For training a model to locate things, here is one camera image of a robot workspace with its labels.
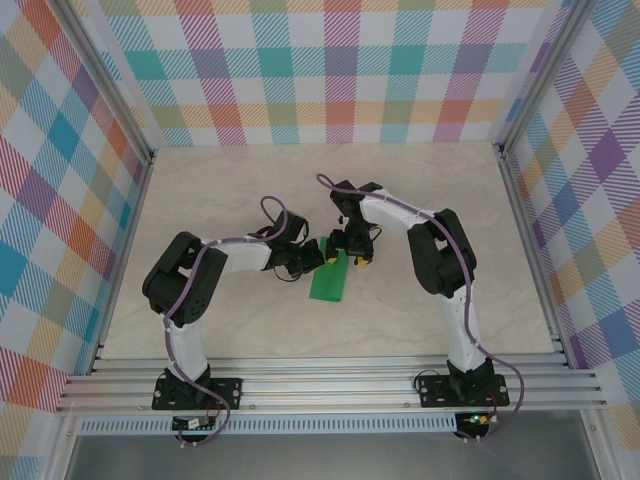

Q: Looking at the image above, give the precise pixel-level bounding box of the small controller circuit board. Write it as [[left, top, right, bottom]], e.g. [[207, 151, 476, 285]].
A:
[[172, 417, 216, 431]]

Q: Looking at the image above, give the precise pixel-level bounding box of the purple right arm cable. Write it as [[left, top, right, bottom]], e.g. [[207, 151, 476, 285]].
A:
[[316, 172, 526, 444]]

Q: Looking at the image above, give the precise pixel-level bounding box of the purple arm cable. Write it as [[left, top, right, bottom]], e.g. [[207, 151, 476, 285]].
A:
[[162, 195, 301, 449], [316, 172, 526, 444]]

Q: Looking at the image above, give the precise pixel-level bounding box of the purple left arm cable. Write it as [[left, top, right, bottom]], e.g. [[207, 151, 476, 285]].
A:
[[162, 195, 301, 449]]

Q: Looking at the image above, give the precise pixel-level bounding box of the aluminium frame beam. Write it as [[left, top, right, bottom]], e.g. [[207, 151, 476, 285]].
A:
[[54, 353, 609, 415]]

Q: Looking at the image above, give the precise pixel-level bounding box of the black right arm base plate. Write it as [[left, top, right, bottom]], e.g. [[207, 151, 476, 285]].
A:
[[417, 374, 511, 409]]

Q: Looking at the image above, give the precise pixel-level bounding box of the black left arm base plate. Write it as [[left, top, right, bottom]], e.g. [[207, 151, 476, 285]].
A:
[[152, 377, 244, 411]]

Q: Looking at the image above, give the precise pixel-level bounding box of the slotted white cable duct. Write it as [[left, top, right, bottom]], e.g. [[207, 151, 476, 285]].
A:
[[77, 417, 459, 435]]

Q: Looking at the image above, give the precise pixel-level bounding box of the aluminium side rail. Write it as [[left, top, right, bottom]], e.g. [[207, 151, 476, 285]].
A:
[[88, 149, 157, 374], [494, 142, 574, 369]]

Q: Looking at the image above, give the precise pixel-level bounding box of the aluminium frame post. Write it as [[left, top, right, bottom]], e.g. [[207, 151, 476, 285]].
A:
[[492, 0, 589, 159], [59, 0, 156, 164]]

